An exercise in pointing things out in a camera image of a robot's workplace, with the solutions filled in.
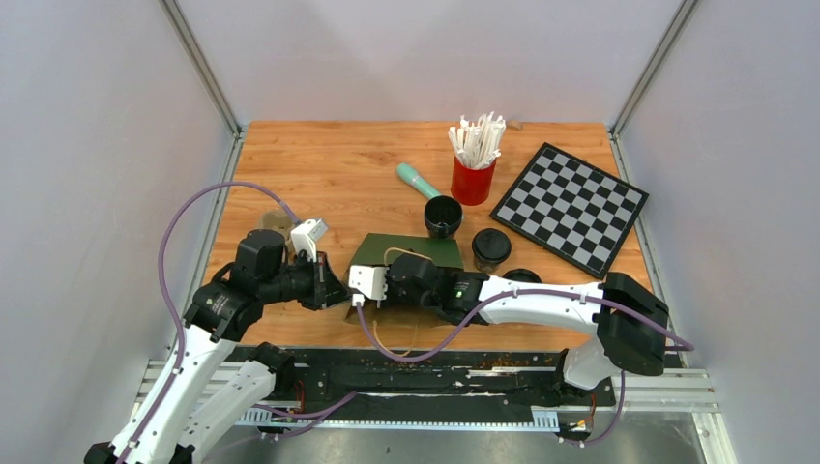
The red cup holder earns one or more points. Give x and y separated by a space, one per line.
471 187

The grey cardboard cup carrier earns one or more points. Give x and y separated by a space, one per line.
277 220

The teal handheld massager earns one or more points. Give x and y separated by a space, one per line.
411 176

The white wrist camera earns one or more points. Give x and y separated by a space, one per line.
306 236
367 284

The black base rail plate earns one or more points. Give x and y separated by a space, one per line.
454 386

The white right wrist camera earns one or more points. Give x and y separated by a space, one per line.
367 284

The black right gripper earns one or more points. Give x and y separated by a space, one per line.
390 295

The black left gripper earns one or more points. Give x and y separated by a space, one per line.
328 289

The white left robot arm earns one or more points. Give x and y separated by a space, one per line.
174 425

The green paper bag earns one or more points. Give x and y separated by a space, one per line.
381 250

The stack of black cups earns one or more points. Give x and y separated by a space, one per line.
443 216

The black white chessboard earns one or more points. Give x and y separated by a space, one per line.
571 208

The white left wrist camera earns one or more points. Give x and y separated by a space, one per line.
306 236

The white wrapped straws bundle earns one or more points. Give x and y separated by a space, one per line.
476 144

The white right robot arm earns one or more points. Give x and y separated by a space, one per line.
625 323

